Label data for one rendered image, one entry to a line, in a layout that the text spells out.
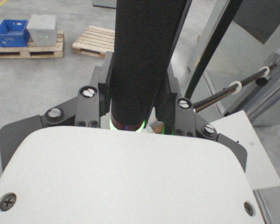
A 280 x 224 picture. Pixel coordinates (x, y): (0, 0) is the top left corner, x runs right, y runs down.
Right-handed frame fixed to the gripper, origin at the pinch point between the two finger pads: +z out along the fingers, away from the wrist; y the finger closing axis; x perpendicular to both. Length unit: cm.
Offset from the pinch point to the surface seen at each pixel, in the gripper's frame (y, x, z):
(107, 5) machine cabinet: -75, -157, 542
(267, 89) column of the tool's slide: 58, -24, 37
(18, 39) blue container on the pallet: -179, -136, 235
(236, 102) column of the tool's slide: 55, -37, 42
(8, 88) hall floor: -162, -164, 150
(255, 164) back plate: 41, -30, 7
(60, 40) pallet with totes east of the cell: -127, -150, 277
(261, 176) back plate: 41, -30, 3
